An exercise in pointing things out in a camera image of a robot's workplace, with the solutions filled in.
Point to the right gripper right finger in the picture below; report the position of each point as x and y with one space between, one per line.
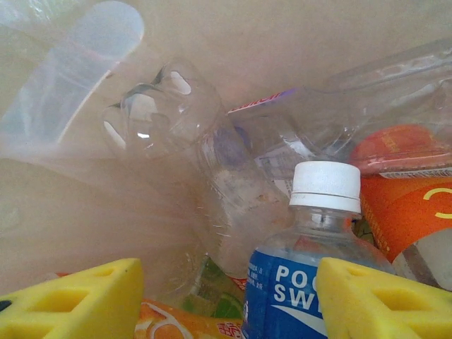
388 310

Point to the small orange label bottle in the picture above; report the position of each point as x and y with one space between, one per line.
388 144

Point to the translucent pink bin liner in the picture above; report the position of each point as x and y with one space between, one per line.
282 35

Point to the bluish clear bottle white cap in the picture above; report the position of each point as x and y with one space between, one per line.
197 123

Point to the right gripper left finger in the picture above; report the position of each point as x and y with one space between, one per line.
70 310

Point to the green label clear bottle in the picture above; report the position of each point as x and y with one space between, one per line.
212 293

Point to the large clear bottle white label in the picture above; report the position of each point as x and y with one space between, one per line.
335 113

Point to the blue label clear bottle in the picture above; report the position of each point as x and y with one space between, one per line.
282 282

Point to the orange juice bottle yellow cap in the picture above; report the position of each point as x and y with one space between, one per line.
176 325

